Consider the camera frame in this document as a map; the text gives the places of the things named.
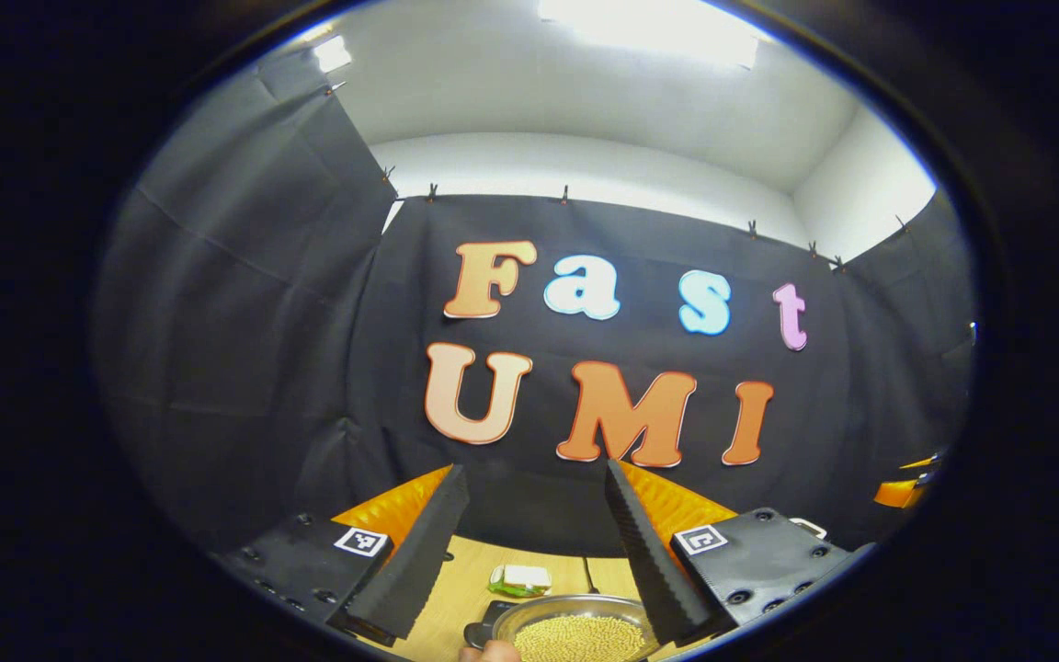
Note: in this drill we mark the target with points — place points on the sandwich with lettuce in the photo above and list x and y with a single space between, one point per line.
520 579

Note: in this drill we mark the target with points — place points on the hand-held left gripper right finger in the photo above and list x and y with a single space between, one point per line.
654 561

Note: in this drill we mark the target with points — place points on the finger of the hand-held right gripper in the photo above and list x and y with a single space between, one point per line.
920 462
897 495

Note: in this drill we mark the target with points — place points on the black backdrop cloth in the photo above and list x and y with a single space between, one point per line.
244 368

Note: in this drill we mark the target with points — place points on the large ceiling light panel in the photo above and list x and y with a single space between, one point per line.
658 28

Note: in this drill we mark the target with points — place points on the stainless steel pot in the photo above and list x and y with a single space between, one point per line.
539 609

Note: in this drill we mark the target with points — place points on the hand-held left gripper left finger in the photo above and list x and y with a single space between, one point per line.
419 552

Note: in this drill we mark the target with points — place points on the row of black cloth clips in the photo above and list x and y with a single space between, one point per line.
566 193

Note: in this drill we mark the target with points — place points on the black induction cooktop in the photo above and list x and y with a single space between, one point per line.
502 607

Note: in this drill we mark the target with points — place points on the small ceiling light panel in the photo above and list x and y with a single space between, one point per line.
333 55

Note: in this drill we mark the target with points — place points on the pile of soybeans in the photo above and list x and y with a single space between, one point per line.
575 639

